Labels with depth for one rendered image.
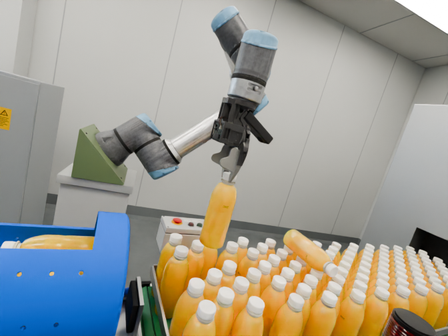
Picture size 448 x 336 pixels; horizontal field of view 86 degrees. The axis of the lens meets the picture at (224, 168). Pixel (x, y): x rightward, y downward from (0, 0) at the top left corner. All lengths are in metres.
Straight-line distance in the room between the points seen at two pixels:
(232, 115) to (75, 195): 0.89
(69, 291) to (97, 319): 0.07
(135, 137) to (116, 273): 0.85
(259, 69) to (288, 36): 3.30
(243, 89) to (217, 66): 2.84
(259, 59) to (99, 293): 0.58
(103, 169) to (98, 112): 2.16
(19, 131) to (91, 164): 1.05
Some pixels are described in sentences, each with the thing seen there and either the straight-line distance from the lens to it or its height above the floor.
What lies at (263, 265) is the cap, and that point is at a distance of 0.81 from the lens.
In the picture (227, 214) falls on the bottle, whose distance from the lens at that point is 0.67.
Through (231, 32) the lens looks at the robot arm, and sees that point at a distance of 0.78.
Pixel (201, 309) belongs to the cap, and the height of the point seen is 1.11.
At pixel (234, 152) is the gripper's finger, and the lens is 0.62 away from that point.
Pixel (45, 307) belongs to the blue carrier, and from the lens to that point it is 0.52.
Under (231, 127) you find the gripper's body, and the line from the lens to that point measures 0.60.
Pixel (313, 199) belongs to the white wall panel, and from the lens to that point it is 4.44.
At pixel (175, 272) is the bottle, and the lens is 0.76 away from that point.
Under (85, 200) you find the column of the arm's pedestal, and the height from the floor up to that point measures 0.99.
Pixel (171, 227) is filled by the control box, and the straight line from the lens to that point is 0.90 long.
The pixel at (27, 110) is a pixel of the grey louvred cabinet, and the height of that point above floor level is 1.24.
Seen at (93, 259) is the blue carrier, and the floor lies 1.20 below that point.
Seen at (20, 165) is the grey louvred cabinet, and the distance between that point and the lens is 2.25.
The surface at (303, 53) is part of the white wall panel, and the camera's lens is 4.01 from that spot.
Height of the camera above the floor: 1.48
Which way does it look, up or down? 9 degrees down
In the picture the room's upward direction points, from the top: 16 degrees clockwise
